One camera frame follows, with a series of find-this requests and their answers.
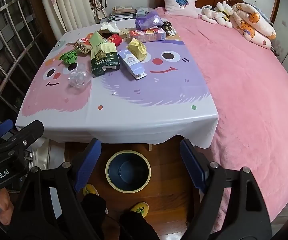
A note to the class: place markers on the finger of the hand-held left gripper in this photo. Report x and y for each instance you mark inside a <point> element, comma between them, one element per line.
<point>1,127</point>
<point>26,133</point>

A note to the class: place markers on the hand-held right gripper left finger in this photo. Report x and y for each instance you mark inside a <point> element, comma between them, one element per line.
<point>89,166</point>

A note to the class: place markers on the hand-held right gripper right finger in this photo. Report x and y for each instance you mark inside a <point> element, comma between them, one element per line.
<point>192,166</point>

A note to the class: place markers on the blue bin with cream rim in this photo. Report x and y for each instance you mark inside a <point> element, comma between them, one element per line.
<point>128,172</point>

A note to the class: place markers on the green wrapper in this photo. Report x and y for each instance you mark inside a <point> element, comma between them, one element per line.
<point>69,57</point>

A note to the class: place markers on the orange foil pouch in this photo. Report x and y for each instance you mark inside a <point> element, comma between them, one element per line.
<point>82,45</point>

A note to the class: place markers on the red and gold packet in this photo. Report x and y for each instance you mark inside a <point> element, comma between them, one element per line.
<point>114,40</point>

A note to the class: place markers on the strawberry print carton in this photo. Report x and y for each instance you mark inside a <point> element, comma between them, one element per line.
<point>147,35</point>

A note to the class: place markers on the person's left hand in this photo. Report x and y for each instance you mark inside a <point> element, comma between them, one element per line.
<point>5,205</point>

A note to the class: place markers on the yellow slipper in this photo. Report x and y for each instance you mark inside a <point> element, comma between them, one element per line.
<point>142,208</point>
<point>90,190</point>

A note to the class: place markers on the cartoon printed tablecloth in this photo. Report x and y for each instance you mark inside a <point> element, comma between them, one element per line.
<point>146,115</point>

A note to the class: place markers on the metal window grille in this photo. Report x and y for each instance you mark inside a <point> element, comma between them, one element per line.
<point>11,50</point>

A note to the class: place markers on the clear plastic cup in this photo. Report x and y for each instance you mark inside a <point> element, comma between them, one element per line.
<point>80,76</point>

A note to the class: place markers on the pink fleece blanket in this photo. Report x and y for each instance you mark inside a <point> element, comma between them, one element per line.
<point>246,92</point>

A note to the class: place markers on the dark green chocolate box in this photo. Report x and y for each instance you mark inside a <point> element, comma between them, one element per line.
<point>105,61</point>

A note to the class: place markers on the white and blue box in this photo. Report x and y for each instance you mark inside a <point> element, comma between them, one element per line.
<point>131,63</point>

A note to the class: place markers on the light green packet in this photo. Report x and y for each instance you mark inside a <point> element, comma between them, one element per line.
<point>97,40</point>

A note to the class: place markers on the crumpled yellow packet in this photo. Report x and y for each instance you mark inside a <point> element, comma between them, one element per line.
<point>137,48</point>

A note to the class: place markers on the cream curtain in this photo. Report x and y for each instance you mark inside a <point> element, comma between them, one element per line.
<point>64,5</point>

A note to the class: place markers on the crumpled white tissue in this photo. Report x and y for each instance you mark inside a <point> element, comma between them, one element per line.
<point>110,27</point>

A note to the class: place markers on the dark crumpled wrapper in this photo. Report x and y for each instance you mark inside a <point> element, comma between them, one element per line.
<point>168,27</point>

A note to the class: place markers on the white handbag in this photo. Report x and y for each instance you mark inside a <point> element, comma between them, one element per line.
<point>100,11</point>

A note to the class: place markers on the purple plastic bag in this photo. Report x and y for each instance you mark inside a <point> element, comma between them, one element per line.
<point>147,20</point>

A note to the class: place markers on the white plush toy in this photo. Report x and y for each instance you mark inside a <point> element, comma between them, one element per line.
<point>207,13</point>

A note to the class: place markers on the rolled bear print quilt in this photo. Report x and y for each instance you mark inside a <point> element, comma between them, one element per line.
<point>252,25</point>

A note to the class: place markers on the stack of books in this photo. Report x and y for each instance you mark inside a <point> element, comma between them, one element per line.
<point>121,12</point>

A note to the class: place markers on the yellow striped plush toy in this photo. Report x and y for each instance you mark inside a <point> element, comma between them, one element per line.
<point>225,13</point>

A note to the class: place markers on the light blue tissue box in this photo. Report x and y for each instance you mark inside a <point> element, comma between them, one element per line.
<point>141,12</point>

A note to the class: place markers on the pink printed pillow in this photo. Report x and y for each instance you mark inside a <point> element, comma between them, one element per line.
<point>180,2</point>

